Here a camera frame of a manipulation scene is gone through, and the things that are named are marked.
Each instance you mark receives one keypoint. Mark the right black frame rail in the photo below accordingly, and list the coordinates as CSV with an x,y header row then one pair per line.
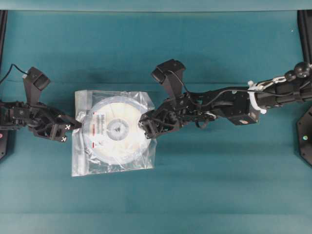
x,y
304,22

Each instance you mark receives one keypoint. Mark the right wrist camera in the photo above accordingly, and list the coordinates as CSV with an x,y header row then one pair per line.
x,y
170,74

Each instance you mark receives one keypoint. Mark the clear plastic zip bag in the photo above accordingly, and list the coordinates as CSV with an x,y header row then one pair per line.
x,y
83,162

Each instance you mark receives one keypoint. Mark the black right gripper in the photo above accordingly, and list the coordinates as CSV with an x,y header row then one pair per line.
x,y
170,116

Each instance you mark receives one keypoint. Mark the left black frame rail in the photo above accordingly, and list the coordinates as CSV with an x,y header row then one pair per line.
x,y
3,23

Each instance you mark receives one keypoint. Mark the white component reel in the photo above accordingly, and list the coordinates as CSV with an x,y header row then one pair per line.
x,y
111,130

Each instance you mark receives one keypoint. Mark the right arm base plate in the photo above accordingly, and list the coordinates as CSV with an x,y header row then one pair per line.
x,y
304,134

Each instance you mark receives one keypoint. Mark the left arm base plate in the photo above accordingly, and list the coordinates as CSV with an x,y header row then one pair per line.
x,y
7,143

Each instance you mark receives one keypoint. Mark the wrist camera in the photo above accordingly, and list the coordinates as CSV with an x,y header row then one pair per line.
x,y
170,74
34,83

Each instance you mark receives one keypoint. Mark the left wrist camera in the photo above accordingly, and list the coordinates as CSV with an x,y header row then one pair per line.
x,y
34,83

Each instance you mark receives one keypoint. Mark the black frame rail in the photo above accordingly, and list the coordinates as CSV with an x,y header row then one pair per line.
x,y
304,22
3,23

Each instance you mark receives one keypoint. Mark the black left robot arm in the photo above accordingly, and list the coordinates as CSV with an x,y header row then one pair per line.
x,y
7,116

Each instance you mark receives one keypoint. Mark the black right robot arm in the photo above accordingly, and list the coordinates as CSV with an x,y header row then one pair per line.
x,y
240,105

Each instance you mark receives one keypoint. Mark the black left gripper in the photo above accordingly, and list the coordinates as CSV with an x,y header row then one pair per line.
x,y
44,121

